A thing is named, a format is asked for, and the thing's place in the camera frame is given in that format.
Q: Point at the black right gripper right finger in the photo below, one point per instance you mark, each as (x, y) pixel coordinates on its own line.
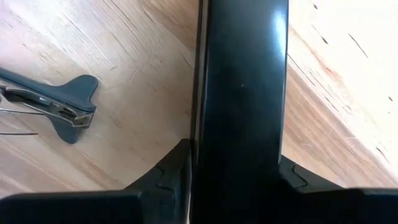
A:
(342, 207)

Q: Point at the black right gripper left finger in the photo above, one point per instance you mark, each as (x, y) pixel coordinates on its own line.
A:
(93, 208)

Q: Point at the gray staple remover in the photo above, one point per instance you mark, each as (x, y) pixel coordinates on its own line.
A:
(74, 90)

